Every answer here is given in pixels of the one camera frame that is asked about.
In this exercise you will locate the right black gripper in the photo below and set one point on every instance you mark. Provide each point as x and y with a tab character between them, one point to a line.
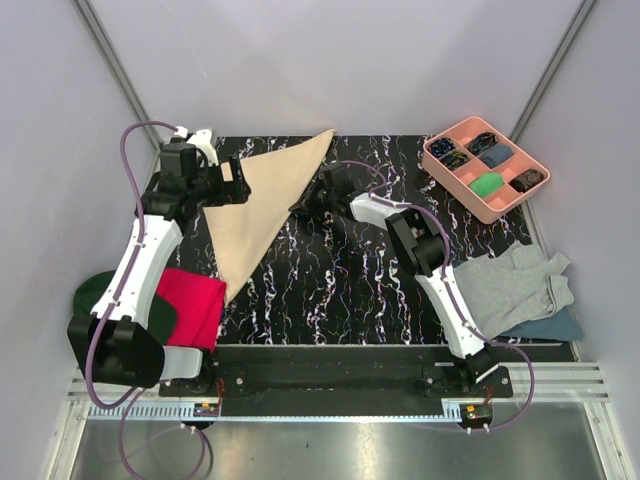
307	203

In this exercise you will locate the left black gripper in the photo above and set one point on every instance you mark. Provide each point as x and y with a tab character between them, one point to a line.
229	192

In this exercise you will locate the beige cloth napkin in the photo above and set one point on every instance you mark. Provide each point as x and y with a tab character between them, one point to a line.
242	234

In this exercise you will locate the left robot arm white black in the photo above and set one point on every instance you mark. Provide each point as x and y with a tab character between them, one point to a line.
112	343

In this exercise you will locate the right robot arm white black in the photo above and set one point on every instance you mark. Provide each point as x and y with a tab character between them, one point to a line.
423	251

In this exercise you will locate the red folded cloth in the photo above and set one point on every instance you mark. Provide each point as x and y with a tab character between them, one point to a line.
199	302

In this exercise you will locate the blue patterned rolled sock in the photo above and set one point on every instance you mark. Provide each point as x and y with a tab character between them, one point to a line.
440	147

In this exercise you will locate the yellow patterned rolled sock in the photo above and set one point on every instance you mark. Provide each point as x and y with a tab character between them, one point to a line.
454	159

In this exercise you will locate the dark green baseball cap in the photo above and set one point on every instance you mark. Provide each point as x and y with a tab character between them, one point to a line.
162	317

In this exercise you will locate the green rolled sock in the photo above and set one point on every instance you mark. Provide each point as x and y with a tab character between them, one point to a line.
486	184

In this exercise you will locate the pink divided tray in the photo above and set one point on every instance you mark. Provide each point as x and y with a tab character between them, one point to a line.
491	208

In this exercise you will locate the dark multicolour rolled sock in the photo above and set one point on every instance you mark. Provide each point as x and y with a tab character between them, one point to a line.
482	142

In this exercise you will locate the grey-blue rolled sock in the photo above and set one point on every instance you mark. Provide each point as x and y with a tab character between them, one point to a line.
496	155

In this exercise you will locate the dark brown rolled sock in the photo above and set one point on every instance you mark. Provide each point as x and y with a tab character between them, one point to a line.
527	180

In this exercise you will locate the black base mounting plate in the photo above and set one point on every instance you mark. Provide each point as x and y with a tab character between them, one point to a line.
244	370

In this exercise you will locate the grey t-shirt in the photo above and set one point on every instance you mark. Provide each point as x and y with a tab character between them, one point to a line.
520	285

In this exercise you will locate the blue folded cloth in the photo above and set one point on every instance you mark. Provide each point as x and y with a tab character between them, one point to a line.
561	327

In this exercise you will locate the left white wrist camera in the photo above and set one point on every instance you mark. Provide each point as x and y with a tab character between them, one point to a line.
203	139

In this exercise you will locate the aluminium frame rail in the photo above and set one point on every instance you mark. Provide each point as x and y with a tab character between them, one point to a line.
110	57

